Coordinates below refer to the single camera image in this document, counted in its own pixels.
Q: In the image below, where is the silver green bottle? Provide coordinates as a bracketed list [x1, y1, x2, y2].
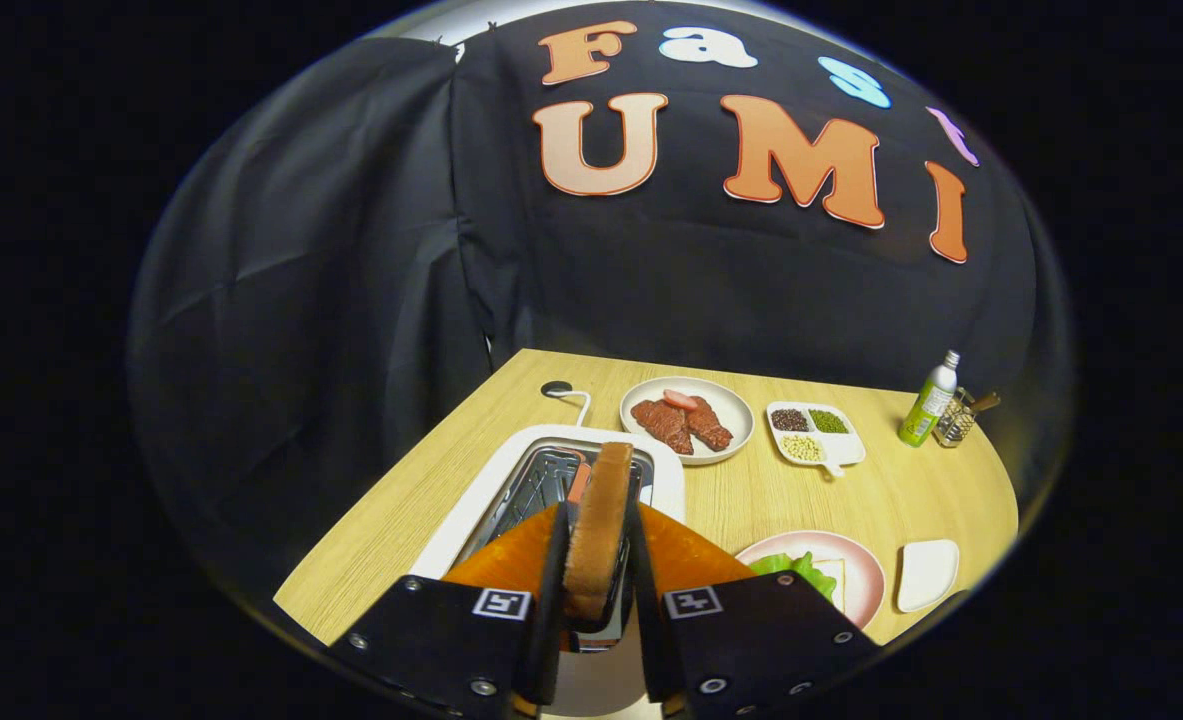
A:
[898, 350, 962, 448]

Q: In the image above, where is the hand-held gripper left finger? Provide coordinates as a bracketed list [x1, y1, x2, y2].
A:
[329, 503, 572, 720]

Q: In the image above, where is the brown meat piece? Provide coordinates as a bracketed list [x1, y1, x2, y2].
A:
[630, 399, 695, 456]
[686, 396, 735, 452]

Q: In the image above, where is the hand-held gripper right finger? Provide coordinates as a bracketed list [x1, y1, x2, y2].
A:
[631, 500, 882, 720]

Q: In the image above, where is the white toaster cable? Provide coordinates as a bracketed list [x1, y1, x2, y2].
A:
[540, 380, 593, 429]

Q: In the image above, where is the white rectangular plate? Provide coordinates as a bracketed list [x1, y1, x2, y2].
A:
[896, 539, 961, 614]

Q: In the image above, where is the toasted bread slice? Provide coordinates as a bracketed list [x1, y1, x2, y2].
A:
[562, 442, 636, 623]

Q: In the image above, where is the black backdrop cloth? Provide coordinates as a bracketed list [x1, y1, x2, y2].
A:
[126, 0, 1077, 601]

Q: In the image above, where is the round beige plate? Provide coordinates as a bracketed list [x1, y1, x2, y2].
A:
[619, 376, 756, 467]

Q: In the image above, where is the white divided dish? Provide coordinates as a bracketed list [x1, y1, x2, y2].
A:
[766, 401, 867, 478]

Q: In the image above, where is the white toaster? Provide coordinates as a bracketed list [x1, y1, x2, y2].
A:
[408, 425, 687, 719]

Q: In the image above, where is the metal wire basket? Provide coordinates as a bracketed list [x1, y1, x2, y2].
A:
[933, 387, 980, 448]

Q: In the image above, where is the round pink plate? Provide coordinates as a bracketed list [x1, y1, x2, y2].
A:
[736, 530, 887, 631]

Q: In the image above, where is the green lettuce leaf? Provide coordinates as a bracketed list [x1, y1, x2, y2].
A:
[748, 551, 839, 603]

